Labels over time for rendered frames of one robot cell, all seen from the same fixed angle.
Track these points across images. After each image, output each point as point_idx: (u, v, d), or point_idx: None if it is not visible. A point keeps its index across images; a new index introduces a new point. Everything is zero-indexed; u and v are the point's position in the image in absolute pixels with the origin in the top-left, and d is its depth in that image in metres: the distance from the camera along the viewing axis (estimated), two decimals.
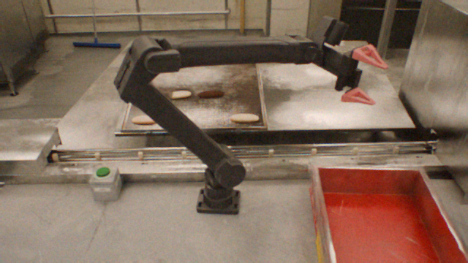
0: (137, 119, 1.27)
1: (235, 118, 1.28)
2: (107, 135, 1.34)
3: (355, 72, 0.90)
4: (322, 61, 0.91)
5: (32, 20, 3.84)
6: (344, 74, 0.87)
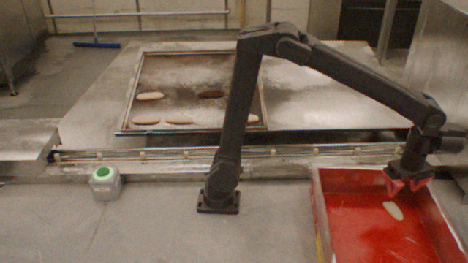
0: (137, 119, 1.27)
1: None
2: (107, 135, 1.34)
3: None
4: (416, 153, 0.86)
5: (32, 20, 3.84)
6: None
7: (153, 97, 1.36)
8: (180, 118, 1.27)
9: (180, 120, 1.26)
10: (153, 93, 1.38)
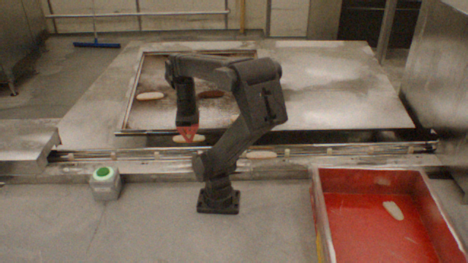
0: (178, 137, 1.13)
1: (235, 118, 1.27)
2: (107, 135, 1.34)
3: None
4: (195, 93, 1.06)
5: (32, 20, 3.84)
6: (198, 121, 1.08)
7: (153, 97, 1.36)
8: (263, 154, 1.18)
9: (265, 156, 1.17)
10: (153, 93, 1.38)
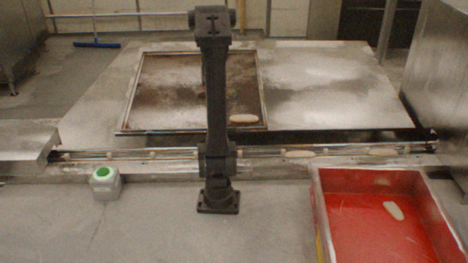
0: (291, 153, 1.18)
1: (235, 118, 1.27)
2: (107, 135, 1.34)
3: None
4: None
5: (32, 20, 3.84)
6: None
7: None
8: (385, 151, 1.19)
9: (387, 153, 1.18)
10: None
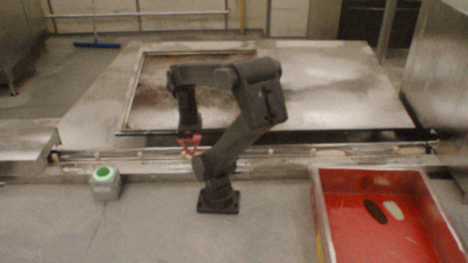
0: (404, 151, 1.19)
1: (191, 157, 1.17)
2: (107, 135, 1.34)
3: None
4: (197, 103, 1.06)
5: (32, 20, 3.84)
6: (200, 127, 1.09)
7: (336, 155, 1.18)
8: None
9: None
10: (333, 150, 1.20)
